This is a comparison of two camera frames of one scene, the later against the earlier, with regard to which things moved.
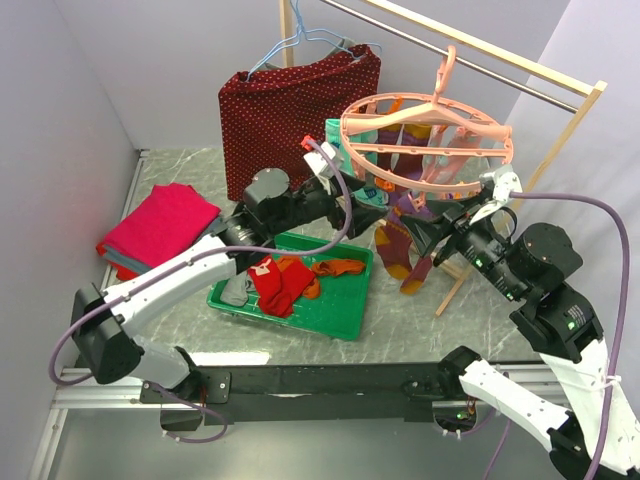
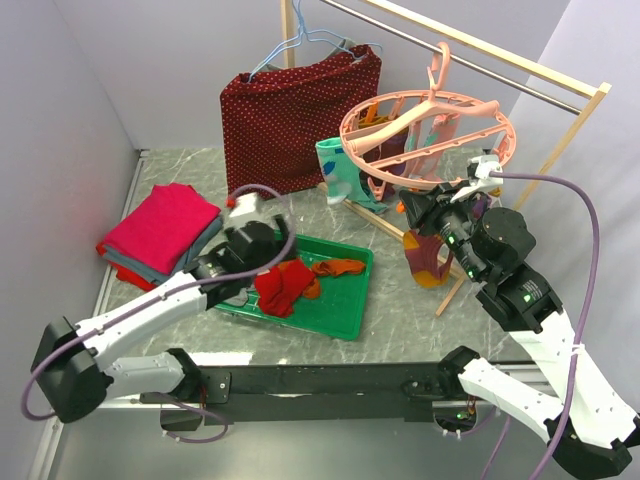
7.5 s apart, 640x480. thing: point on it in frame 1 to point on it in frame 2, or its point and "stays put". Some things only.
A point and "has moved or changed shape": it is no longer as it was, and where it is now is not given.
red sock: (277, 285) stays put
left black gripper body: (312, 204) to (278, 245)
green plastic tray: (339, 307) stays put
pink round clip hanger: (426, 141) has moved or changed shape
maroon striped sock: (393, 240) to (421, 253)
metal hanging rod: (462, 60) stays put
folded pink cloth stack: (173, 217) stays put
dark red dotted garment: (265, 116) stays put
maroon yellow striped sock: (415, 278) has moved or changed shape
